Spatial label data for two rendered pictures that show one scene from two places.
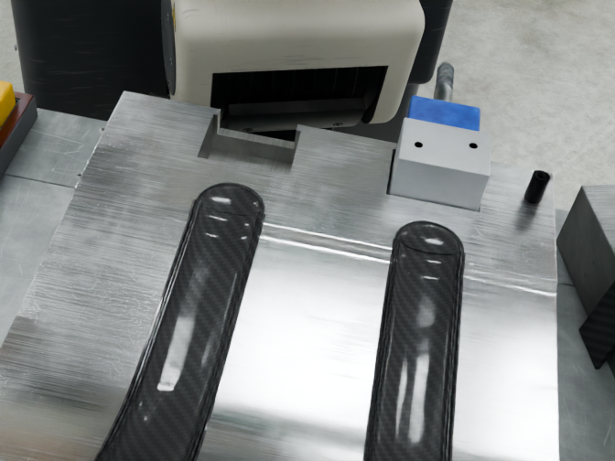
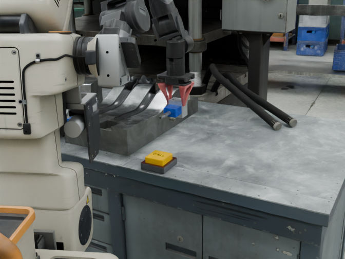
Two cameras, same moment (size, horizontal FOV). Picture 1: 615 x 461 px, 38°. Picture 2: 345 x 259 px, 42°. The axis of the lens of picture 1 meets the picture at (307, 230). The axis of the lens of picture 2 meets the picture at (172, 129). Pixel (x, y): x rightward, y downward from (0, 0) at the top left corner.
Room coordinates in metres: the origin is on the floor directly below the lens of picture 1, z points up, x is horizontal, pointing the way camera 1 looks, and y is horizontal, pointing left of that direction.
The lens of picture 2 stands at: (1.50, 0.83, 1.37)
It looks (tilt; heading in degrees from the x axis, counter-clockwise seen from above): 21 degrees down; 207
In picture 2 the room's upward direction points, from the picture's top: 1 degrees counter-clockwise
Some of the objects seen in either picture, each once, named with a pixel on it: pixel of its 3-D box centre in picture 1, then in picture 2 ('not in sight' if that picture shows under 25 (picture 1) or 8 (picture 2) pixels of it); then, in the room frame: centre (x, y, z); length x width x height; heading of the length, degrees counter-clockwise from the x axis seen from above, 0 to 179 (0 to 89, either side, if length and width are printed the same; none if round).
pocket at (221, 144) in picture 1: (249, 164); (109, 128); (0.39, 0.04, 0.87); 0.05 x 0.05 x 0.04; 87
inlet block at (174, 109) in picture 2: not in sight; (170, 111); (0.32, 0.23, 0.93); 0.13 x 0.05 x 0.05; 178
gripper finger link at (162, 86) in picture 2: not in sight; (172, 90); (0.28, 0.22, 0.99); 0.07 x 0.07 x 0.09; 87
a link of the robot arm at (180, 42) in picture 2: not in sight; (175, 48); (0.27, 0.23, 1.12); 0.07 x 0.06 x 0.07; 6
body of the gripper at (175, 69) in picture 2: not in sight; (175, 68); (0.28, 0.23, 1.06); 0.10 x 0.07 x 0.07; 87
